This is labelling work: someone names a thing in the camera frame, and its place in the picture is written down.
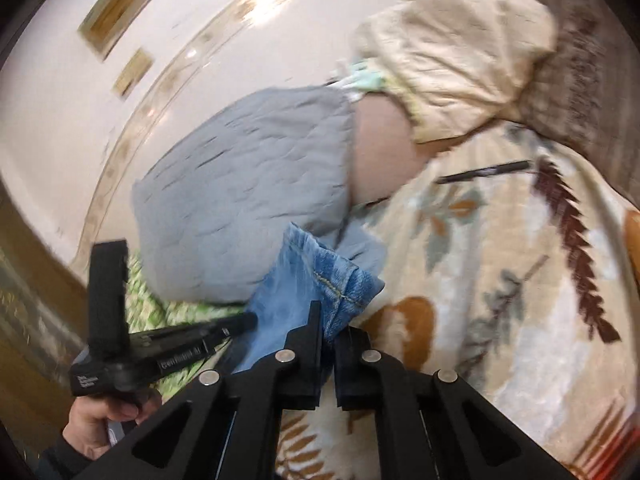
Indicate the left forearm dark sleeve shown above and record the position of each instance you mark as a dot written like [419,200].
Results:
[61,462]

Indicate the green white patterned quilt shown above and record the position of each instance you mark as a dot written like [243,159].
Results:
[144,311]

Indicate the left hand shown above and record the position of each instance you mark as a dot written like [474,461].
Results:
[86,429]

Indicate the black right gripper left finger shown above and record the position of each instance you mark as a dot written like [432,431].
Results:
[224,427]

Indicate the blue denim jeans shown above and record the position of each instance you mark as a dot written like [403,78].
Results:
[305,271]

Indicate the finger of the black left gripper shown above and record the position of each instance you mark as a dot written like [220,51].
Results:
[211,333]
[190,354]

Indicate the striped brown headboard cushion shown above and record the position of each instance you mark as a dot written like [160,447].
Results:
[585,95]

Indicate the grey pillow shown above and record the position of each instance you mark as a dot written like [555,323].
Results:
[211,213]

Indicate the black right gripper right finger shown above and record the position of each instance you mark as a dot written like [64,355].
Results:
[427,428]

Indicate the leaf pattern cream blanket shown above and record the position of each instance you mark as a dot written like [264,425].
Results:
[524,285]

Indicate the black pen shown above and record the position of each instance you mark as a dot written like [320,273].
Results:
[486,172]

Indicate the beige crinkled pillow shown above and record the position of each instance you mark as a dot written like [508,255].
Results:
[455,64]

